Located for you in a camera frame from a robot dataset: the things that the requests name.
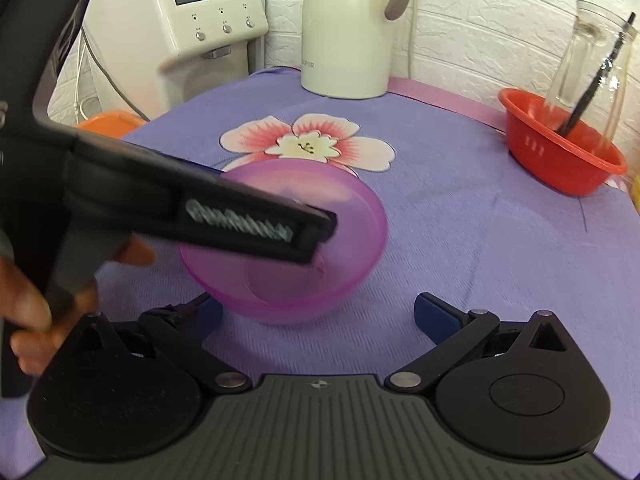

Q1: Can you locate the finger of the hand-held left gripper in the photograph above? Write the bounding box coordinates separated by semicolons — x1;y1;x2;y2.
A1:
286;199;339;267

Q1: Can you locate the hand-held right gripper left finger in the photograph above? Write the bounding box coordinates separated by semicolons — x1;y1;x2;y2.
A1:
50;291;253;393

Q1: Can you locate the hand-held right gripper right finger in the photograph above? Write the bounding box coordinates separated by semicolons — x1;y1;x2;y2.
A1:
384;291;584;391

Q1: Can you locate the purple plastic bowl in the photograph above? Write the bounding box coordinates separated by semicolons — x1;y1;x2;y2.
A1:
179;159;390;325

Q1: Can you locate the person's left hand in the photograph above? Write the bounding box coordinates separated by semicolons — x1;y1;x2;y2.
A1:
0;237;157;377

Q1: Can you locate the orange plastic stool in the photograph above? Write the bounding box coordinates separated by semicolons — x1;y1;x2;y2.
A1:
76;110;149;139

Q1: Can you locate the purple floral tablecloth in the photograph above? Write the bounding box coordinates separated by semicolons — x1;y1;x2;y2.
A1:
0;66;640;480

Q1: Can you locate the white water dispenser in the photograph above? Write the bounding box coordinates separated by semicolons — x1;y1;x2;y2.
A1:
80;0;270;118

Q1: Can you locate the red plastic basket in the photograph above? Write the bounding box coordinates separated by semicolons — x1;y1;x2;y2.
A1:
498;88;629;197

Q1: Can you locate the white thermos jug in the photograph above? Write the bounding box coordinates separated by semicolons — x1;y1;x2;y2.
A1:
300;0;417;100

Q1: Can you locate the black straw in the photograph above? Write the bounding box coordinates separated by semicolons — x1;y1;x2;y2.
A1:
556;11;634;137

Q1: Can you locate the clear glass carafe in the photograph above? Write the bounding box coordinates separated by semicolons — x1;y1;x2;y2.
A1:
544;0;639;147

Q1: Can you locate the white wall cable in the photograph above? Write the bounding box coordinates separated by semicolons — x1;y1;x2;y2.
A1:
406;0;420;80

